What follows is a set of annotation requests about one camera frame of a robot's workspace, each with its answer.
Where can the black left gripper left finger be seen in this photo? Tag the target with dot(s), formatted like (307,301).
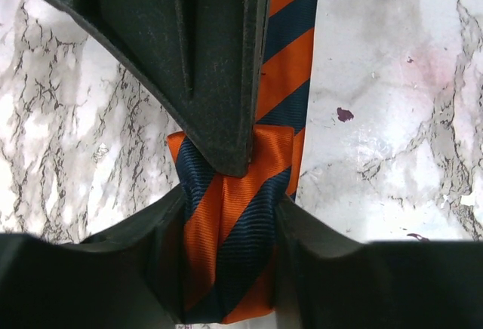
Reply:
(127,276)

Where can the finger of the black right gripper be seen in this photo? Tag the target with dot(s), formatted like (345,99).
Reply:
(201,59)

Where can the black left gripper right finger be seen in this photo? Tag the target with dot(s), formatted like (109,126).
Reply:
(326,280)

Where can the orange navy striped tie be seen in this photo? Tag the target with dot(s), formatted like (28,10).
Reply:
(229,222)

